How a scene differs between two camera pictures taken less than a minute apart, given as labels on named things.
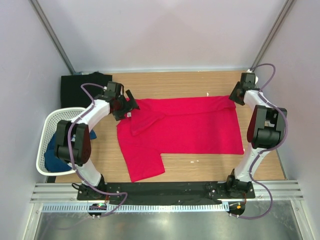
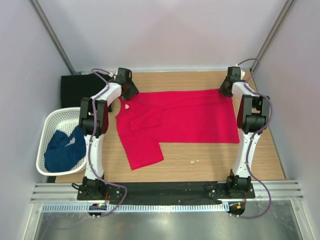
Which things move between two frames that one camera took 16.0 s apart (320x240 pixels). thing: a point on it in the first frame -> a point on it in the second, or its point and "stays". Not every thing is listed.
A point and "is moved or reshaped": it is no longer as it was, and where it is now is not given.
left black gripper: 120,115 -> 133,91
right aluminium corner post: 272,34 stays
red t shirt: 194,125 is moved or reshaped
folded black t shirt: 72,95 stays
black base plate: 166,193 stays
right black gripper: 233,96 -> 222,90
